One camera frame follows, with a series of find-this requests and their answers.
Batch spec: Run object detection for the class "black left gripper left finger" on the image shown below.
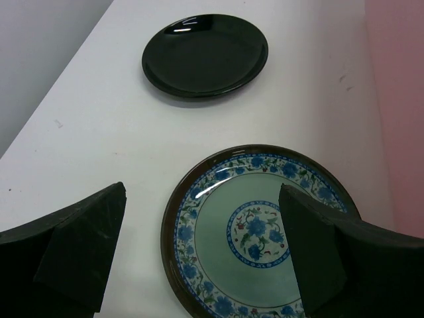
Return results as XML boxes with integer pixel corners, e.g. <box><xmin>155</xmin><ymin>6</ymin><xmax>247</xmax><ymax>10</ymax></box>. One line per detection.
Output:
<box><xmin>1</xmin><ymin>182</ymin><xmax>127</xmax><ymax>313</ymax></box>

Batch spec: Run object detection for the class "pink plastic bin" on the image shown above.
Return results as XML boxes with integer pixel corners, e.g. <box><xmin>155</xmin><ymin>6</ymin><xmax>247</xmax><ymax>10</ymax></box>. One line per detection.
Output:
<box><xmin>365</xmin><ymin>0</ymin><xmax>423</xmax><ymax>237</ymax></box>

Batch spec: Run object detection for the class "glossy black plate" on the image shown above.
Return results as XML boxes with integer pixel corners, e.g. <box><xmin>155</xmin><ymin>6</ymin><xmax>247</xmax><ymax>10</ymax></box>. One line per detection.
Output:
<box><xmin>141</xmin><ymin>14</ymin><xmax>269</xmax><ymax>99</ymax></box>

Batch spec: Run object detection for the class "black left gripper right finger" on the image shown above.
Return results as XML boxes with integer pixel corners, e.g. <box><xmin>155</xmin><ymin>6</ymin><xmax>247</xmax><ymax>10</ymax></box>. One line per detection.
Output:
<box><xmin>279</xmin><ymin>185</ymin><xmax>423</xmax><ymax>315</ymax></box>

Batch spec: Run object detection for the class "blue floral plate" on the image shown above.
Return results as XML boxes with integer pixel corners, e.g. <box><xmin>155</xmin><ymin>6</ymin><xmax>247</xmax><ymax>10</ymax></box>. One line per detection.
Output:
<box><xmin>160</xmin><ymin>144</ymin><xmax>358</xmax><ymax>317</ymax></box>

